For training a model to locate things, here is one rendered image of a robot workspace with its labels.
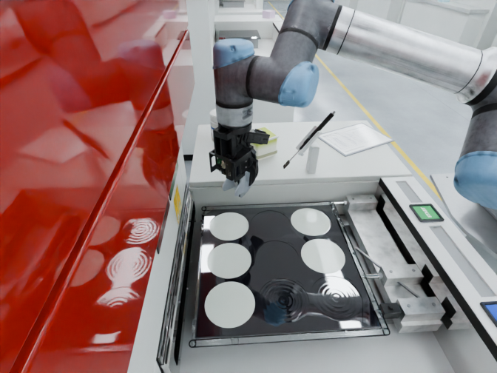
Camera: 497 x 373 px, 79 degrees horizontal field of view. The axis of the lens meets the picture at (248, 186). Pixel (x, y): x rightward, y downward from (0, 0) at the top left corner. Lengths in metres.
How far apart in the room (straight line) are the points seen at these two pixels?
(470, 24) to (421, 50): 4.58
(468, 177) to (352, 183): 0.36
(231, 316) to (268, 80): 0.44
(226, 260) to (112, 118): 0.54
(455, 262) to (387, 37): 0.46
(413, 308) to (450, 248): 0.16
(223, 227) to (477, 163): 0.53
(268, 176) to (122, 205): 0.64
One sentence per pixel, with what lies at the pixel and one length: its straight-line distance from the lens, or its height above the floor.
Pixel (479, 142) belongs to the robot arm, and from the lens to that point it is 0.62.
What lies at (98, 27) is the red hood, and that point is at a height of 1.42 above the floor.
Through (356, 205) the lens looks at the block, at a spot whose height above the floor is 0.90.
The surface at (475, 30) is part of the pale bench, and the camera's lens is 5.27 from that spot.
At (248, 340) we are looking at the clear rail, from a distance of 0.61.
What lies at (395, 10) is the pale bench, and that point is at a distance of 7.11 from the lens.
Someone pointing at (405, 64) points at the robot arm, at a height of 1.30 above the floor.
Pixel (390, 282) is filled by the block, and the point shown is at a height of 0.89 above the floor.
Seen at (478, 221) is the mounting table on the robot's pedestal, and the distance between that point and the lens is 1.13.
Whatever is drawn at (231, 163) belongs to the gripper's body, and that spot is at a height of 1.10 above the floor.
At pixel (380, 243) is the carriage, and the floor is 0.88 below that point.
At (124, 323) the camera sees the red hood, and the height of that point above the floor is 1.26.
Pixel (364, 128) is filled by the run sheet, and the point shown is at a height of 0.97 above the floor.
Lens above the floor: 1.45
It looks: 38 degrees down
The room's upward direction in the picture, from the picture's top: straight up
